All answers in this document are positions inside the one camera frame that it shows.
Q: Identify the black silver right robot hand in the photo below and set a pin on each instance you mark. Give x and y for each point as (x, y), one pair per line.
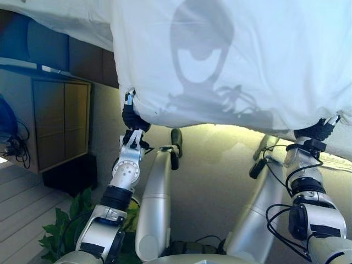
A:
(313, 132)

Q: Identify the white duvet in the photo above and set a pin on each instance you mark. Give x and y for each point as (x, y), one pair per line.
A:
(275, 55)

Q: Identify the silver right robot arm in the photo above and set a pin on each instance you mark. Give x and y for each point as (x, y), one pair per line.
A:
(319, 214)

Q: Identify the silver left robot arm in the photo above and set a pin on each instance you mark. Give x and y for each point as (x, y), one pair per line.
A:
(115, 203)

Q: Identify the white bed sheet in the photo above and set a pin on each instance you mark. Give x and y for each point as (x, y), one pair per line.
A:
(68, 19)

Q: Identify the silver right robot leg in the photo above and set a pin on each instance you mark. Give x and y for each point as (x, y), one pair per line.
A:
(255, 209)

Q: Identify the silver robot leg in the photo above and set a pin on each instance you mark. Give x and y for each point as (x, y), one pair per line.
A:
(156, 198)
(255, 209)

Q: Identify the silver left robot leg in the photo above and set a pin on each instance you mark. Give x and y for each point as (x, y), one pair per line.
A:
(156, 198)

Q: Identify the silver robot torso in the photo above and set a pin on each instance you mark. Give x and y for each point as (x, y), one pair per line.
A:
(192, 259)

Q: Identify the wooden nightstand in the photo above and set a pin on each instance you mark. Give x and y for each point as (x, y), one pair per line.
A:
(63, 123)

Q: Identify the green leafy plant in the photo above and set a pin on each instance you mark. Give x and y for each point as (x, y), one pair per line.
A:
(71, 220)

